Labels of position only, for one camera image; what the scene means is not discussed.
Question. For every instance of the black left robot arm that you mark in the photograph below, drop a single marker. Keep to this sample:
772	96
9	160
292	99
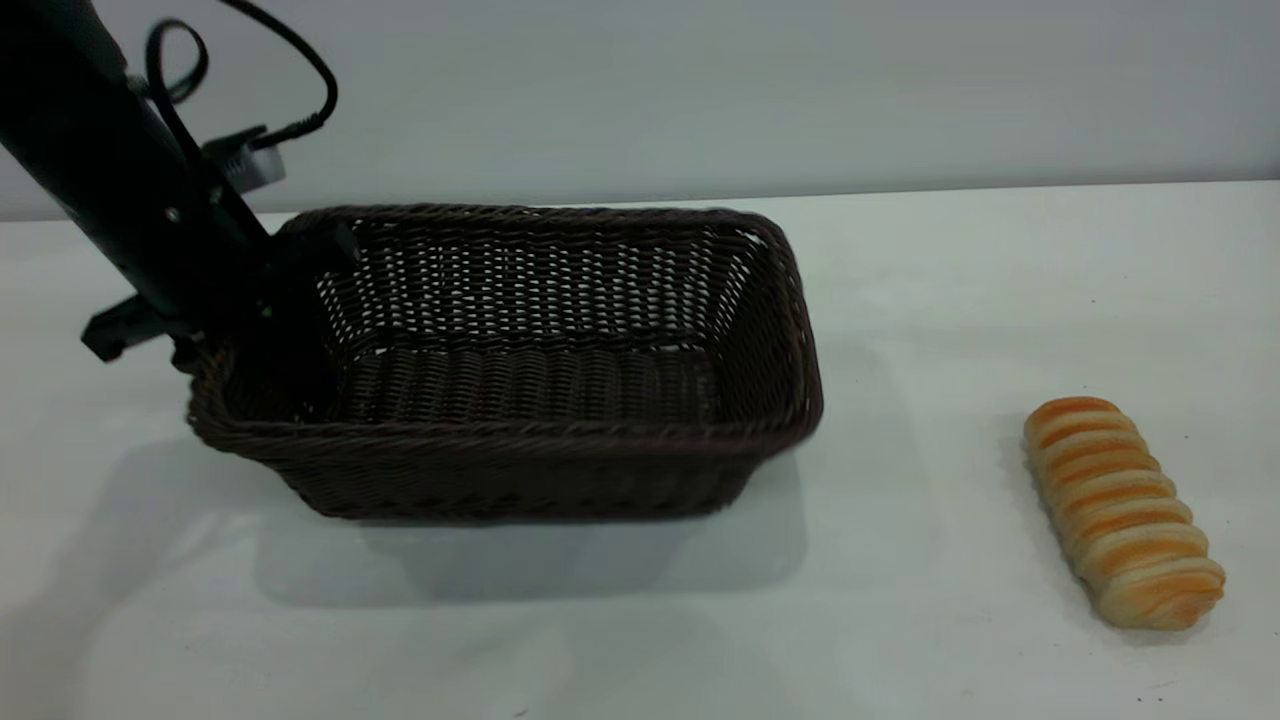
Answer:
80	120

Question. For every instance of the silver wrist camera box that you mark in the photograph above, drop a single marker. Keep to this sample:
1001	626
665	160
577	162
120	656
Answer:
250	160

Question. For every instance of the striped orange bread roll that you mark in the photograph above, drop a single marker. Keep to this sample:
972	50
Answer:
1120	510

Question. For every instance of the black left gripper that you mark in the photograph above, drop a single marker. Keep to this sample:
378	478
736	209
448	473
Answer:
210	270

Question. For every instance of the dark brown woven wicker basket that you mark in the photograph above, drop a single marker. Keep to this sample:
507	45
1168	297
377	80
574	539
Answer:
520	470

